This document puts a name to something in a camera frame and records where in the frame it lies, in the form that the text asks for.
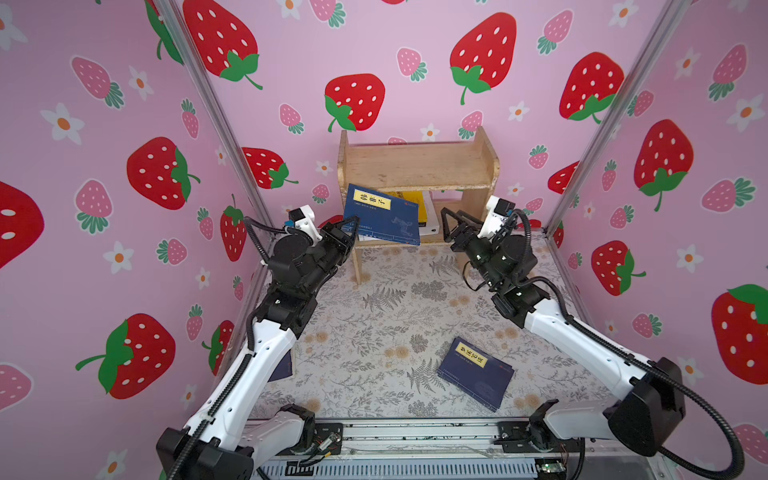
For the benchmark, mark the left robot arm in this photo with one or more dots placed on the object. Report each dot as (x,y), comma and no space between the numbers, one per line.
(246,372)

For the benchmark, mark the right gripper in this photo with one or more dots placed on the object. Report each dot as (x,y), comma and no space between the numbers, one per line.
(467,234)

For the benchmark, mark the white hardcover book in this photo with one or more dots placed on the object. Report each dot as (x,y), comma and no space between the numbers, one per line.
(428,219)

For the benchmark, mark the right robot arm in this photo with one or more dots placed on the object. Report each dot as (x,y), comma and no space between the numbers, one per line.
(642,411)

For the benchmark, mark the blue book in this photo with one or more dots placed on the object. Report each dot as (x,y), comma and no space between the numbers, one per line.
(477,373)
(383,217)

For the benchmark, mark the dark purple book left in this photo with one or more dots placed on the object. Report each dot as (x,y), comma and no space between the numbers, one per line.
(284,368)

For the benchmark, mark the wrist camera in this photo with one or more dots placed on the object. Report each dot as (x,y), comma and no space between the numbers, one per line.
(303,220)
(497,212)

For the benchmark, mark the wooden two-tier shelf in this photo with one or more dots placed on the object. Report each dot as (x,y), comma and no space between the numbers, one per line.
(470,167)

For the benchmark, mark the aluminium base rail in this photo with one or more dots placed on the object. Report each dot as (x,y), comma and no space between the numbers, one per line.
(460,448)

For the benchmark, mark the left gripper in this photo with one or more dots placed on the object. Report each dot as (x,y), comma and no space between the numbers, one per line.
(334,244)

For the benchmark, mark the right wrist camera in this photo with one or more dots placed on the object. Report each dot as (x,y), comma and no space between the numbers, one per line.
(497,212)

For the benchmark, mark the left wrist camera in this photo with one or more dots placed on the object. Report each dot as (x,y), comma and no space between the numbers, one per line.
(303,220)

